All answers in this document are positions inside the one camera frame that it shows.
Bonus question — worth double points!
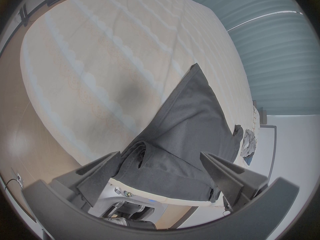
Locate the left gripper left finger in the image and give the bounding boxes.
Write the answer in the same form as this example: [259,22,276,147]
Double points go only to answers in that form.
[51,151,123,208]

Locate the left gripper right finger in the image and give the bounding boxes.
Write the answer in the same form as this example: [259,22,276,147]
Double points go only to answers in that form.
[200,152,269,212]

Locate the black garment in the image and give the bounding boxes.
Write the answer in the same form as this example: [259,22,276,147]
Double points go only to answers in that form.
[110,63,245,204]

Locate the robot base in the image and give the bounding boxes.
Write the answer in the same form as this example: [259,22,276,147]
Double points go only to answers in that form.
[96,183,167,231]

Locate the pile of clothes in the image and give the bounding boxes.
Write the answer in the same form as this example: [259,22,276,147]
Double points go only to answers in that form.
[240,128,258,165]

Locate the bed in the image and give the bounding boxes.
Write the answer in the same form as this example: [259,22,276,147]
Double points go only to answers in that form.
[19,0,277,207]

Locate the white printed pillow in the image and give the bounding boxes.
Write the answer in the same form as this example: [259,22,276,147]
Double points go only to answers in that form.
[252,106,261,144]

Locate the grey bedside table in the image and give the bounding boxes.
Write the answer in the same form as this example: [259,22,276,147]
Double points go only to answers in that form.
[253,100,267,124]

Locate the blue-green curtain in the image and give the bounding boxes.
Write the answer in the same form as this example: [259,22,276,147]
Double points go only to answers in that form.
[150,0,320,116]

